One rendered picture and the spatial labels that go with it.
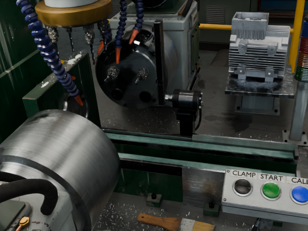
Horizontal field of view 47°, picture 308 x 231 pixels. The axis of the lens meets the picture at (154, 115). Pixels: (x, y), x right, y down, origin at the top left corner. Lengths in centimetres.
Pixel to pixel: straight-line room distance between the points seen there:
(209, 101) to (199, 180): 61
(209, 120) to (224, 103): 15
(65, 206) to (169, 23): 89
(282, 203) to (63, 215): 37
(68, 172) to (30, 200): 11
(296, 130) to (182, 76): 45
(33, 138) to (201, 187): 47
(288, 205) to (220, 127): 69
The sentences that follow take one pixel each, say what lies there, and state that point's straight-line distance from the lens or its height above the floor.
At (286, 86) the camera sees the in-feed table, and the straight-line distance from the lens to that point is 139.
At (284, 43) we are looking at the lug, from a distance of 133.
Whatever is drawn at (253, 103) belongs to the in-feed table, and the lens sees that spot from 143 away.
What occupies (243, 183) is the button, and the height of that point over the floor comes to 107.
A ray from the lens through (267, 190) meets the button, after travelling 68.
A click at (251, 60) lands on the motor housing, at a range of 136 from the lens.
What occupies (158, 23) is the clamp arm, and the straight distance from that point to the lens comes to 98.
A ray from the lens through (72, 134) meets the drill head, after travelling 71.
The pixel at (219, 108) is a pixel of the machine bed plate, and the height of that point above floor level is 80.
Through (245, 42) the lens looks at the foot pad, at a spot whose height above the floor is 107.
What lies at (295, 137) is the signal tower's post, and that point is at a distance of 129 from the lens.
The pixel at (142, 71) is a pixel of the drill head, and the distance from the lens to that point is 112.
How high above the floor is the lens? 153
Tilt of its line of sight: 31 degrees down
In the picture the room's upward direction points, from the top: 4 degrees counter-clockwise
